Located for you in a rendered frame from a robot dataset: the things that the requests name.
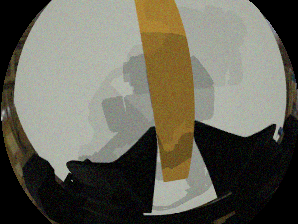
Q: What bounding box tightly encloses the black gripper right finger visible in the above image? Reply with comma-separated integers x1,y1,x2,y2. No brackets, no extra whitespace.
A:
193,120,277,198

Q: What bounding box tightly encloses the orange bar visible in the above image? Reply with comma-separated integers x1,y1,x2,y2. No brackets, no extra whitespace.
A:
134,0,194,181

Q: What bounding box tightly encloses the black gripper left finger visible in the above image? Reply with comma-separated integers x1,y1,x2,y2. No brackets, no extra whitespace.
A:
67,127,158,213

